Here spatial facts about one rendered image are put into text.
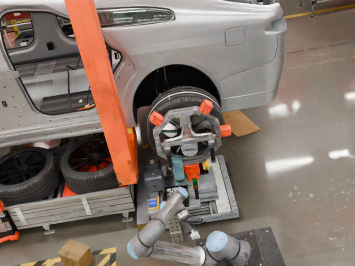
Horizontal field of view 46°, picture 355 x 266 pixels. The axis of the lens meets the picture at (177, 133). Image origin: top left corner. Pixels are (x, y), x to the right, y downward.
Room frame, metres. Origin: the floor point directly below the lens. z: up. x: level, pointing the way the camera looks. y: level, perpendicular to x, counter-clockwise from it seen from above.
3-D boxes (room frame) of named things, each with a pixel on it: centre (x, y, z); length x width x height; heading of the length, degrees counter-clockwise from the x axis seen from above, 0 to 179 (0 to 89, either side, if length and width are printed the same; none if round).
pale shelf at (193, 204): (2.45, 0.13, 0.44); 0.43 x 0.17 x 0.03; 89
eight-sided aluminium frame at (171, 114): (2.77, -0.08, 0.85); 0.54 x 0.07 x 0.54; 89
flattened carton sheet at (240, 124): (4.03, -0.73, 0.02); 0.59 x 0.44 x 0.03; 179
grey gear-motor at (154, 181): (3.04, 0.28, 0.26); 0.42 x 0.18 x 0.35; 179
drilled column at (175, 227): (2.45, 0.16, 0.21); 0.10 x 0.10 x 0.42; 89
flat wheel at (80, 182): (3.20, 0.83, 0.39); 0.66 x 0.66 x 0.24
